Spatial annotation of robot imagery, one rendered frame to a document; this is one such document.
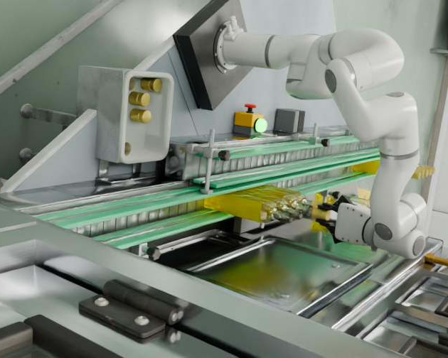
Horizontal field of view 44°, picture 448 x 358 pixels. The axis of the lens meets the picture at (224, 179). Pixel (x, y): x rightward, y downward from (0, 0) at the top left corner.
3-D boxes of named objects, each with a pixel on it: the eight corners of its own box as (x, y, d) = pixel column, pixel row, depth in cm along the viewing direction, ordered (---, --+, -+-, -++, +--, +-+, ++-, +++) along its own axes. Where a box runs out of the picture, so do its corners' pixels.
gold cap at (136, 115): (129, 108, 141) (142, 110, 139) (139, 107, 144) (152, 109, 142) (129, 121, 142) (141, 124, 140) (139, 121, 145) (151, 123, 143)
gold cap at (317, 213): (310, 219, 153) (324, 222, 150) (311, 206, 152) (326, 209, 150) (316, 217, 156) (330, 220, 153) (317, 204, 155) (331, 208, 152)
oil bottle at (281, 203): (215, 204, 162) (279, 222, 151) (217, 186, 161) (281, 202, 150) (226, 202, 167) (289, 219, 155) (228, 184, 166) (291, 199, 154)
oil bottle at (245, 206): (203, 207, 158) (268, 225, 146) (205, 188, 157) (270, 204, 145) (215, 204, 162) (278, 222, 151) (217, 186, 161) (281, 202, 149)
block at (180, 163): (162, 176, 150) (182, 181, 146) (165, 141, 148) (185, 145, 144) (171, 175, 153) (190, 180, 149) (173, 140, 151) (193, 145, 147)
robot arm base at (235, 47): (209, 28, 155) (256, 31, 146) (234, 8, 162) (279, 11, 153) (221, 77, 164) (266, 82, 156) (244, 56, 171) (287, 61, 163)
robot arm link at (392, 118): (383, 127, 134) (329, 146, 131) (375, 41, 125) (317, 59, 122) (427, 147, 120) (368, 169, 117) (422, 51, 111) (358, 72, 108)
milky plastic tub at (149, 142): (95, 158, 137) (120, 165, 133) (100, 67, 133) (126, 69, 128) (144, 153, 152) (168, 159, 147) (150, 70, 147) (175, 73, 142)
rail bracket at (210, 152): (181, 188, 147) (220, 198, 140) (187, 125, 143) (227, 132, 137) (188, 187, 149) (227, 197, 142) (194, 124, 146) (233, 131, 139)
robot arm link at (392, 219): (393, 137, 128) (400, 215, 137) (359, 160, 121) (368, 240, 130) (427, 143, 122) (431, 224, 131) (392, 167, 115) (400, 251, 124)
